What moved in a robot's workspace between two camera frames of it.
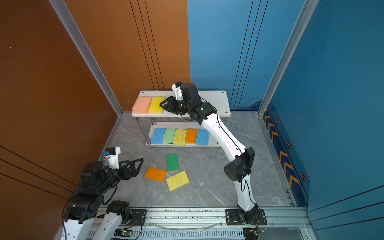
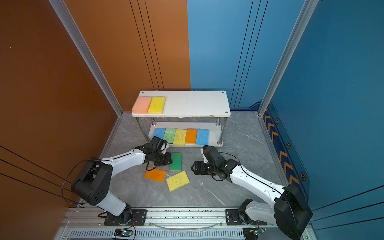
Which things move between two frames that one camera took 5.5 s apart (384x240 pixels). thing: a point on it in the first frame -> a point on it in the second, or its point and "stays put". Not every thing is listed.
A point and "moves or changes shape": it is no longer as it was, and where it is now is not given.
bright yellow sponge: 154,107 stays put
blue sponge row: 158,136 stays put
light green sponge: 169,135 stays put
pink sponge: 141,105 stays put
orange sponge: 191,136 stays put
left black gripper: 134,172 -> 168,160
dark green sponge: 172,164 moves or changes shape
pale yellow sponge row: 180,137 stays put
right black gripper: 171,105 -> 201,171
